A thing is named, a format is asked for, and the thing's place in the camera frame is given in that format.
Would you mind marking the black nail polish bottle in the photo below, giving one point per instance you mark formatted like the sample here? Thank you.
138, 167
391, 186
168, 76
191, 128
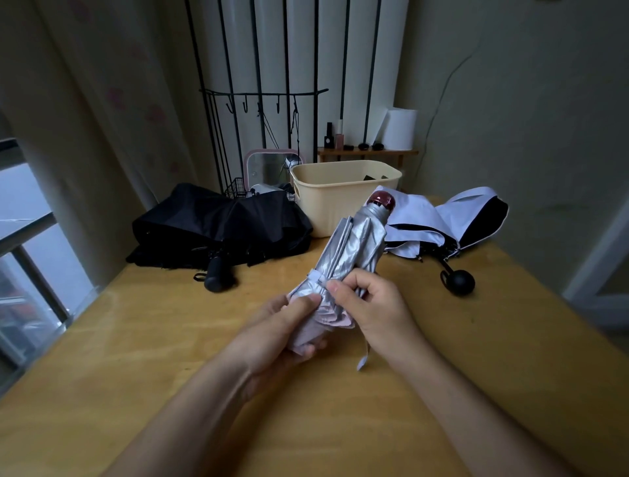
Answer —
329, 135

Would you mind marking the person's left hand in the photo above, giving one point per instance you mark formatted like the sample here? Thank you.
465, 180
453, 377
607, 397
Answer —
268, 339

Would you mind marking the person's right hand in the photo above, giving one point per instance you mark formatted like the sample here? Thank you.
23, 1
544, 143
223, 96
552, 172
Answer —
383, 314

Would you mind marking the cream plastic basket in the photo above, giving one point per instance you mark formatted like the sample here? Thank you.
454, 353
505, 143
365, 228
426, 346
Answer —
344, 194

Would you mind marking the person's right forearm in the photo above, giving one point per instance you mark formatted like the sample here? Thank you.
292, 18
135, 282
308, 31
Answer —
471, 417

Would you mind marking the floral curtain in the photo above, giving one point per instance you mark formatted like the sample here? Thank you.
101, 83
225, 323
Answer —
98, 98

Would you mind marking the silver umbrella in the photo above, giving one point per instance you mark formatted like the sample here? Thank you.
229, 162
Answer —
344, 255

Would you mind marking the black metal hook rack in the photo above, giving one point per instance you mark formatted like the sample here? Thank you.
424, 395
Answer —
255, 98

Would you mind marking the black folded umbrella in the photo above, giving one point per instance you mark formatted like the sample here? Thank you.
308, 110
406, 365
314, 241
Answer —
221, 228

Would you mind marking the pink framed mirror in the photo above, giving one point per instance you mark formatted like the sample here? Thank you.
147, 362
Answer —
268, 167

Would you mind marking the window frame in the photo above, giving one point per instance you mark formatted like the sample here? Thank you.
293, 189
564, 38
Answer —
29, 275

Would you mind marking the white and black umbrella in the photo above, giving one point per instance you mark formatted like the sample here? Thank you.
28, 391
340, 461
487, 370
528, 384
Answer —
442, 221

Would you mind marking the person's left forearm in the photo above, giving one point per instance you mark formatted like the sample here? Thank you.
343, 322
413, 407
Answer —
189, 417

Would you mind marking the white paper roll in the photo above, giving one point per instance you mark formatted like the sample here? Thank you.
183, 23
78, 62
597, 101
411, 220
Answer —
399, 128

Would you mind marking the wooden shelf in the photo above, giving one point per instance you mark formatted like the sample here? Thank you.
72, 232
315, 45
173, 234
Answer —
368, 155

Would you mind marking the person's left thumb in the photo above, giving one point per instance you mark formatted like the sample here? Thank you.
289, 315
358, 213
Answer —
300, 310

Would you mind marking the pink cosmetic bottle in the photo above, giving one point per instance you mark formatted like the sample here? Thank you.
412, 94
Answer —
339, 138

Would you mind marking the person's right thumb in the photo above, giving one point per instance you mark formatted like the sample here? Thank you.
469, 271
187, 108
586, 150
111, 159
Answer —
344, 299

